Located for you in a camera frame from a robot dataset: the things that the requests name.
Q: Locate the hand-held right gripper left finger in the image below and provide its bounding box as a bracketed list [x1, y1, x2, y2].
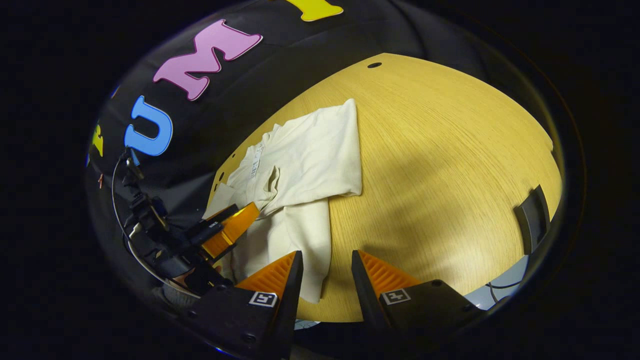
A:
[182, 251, 304, 360]

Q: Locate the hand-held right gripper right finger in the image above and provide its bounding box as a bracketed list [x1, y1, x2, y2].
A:
[351, 250, 485, 351]

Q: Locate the white garment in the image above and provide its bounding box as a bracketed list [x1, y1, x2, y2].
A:
[202, 98, 363, 304]

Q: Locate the white paper hang tag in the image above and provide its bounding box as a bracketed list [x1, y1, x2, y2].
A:
[249, 144, 265, 180]

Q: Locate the black backdrop cloth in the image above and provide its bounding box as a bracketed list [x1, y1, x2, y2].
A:
[85, 0, 556, 301]

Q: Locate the black curved object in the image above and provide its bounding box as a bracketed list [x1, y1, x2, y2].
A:
[514, 185, 551, 256]

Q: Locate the thin grey cable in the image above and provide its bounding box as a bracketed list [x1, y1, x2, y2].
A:
[111, 152, 202, 300]

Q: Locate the black floor cable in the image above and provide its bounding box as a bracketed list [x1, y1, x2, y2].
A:
[487, 281, 523, 303]

